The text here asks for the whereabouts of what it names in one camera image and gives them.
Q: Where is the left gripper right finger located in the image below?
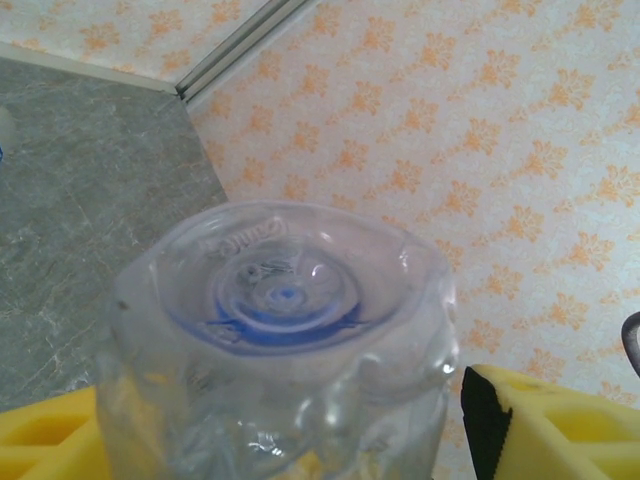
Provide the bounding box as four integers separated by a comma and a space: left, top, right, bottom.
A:
462, 364, 640, 480

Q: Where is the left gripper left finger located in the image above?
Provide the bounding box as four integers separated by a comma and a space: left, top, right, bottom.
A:
0, 384, 114, 480

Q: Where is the clear bottle dark blue label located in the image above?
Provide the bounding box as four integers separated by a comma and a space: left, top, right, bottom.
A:
94, 198, 459, 480

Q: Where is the aluminium table edge strip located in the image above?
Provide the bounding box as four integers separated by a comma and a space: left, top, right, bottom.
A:
0, 41, 182, 97

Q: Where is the aluminium frame post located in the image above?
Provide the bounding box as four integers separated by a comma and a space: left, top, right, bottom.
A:
174, 0, 321, 104

